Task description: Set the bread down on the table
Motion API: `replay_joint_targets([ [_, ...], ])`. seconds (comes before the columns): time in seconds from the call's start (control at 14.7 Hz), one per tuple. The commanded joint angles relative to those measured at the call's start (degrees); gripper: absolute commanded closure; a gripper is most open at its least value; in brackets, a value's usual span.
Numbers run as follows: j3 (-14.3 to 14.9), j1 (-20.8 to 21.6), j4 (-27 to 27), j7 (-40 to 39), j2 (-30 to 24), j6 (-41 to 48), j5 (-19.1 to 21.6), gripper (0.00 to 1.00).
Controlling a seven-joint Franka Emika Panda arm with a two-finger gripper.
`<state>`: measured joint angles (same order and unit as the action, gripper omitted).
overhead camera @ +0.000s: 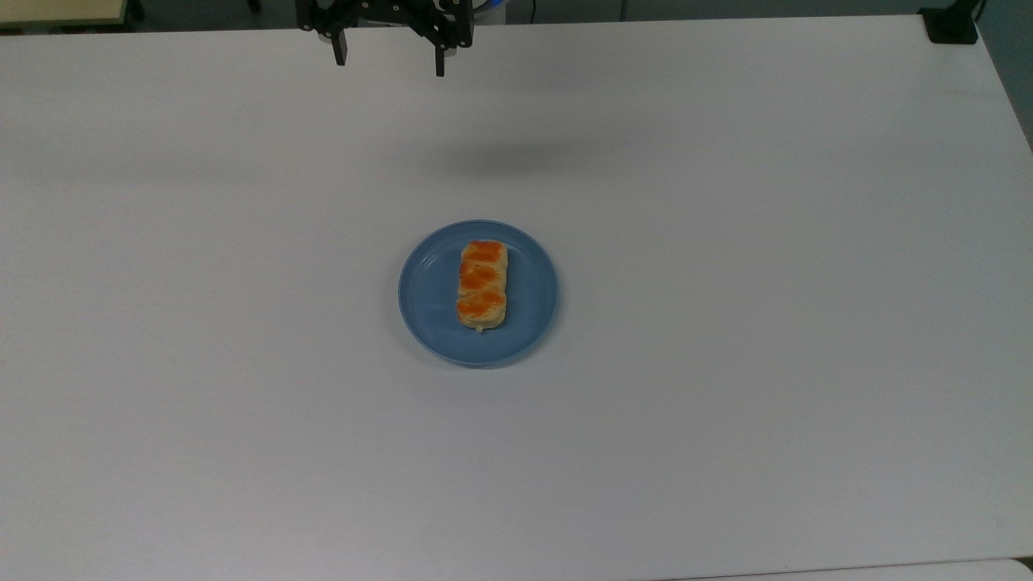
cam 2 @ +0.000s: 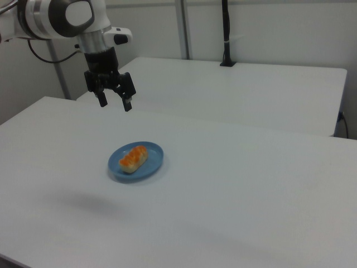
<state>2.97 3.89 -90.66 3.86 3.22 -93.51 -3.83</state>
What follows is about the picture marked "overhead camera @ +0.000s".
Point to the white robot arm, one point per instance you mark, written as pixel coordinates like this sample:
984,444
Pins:
488,5

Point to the orange glazed bread loaf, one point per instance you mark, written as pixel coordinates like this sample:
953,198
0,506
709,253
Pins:
483,285

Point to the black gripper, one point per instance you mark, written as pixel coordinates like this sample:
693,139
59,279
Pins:
379,10

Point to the beige wooden furniture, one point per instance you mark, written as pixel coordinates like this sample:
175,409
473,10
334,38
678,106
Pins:
60,11

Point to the black table clamp mount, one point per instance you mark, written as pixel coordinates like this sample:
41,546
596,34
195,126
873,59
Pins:
952,22

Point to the blue round plate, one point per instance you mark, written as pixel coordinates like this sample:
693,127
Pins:
478,294

